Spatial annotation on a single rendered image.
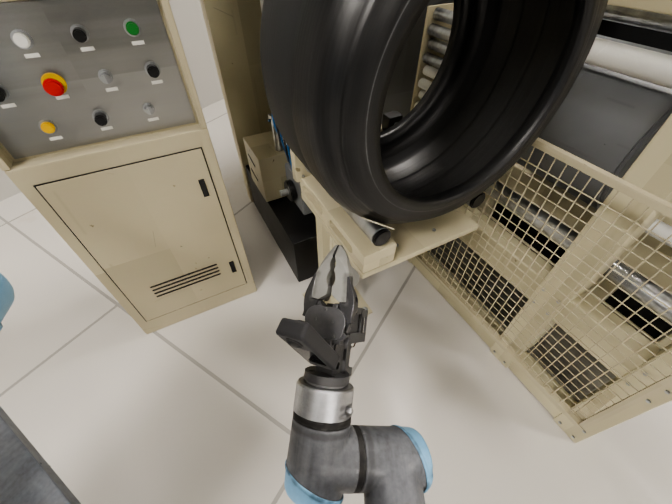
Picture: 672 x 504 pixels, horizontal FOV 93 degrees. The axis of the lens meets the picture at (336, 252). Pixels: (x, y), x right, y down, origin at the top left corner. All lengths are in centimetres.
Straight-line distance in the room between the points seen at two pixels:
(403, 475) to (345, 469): 9
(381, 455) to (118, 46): 113
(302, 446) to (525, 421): 121
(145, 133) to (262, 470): 122
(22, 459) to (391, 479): 77
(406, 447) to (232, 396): 104
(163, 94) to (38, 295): 145
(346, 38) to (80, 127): 94
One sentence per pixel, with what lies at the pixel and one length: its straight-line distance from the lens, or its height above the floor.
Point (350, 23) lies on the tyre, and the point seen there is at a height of 129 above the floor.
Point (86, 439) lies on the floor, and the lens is 171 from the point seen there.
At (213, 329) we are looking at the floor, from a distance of 169.
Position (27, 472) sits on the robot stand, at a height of 60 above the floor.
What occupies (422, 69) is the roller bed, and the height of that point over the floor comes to 103.
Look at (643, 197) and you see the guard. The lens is 88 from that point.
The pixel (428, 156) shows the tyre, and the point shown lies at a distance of 92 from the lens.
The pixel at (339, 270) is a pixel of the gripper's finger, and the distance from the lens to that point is 49.
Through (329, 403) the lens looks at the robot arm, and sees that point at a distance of 50.
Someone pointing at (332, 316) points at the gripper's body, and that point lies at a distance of 49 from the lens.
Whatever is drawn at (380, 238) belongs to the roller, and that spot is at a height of 90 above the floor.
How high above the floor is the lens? 138
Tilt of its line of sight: 47 degrees down
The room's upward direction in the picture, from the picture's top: straight up
